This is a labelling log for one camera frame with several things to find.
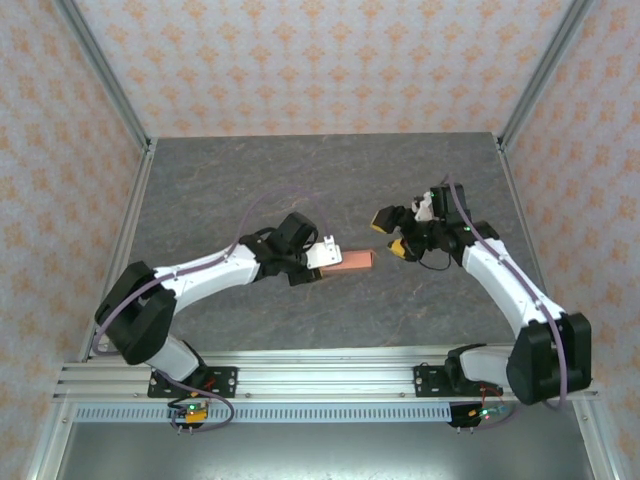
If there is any orange paper box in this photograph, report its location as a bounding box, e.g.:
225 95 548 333
319 248 380 280

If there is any grey metal sheet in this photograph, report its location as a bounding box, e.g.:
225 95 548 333
54 422 601 480

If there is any small circuit board with LED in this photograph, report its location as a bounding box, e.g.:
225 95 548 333
448 399 512 434
167 399 212 436

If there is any thin black right camera cable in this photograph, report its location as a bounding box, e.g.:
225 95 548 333
417 249 459 272

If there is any aluminium table edge rail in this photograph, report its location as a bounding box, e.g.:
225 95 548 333
496 135 619 480
24 138 159 480

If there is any aluminium mounting rail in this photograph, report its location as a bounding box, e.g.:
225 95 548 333
52 348 601 404

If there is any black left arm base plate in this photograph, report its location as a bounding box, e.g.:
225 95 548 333
148 367 239 399

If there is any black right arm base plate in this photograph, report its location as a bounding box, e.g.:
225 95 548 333
413 364 504 399

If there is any grey slotted cable duct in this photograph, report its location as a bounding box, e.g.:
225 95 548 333
73 403 454 424

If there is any aluminium frame post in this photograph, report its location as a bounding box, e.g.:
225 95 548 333
497 0 599 151
52 0 154 151

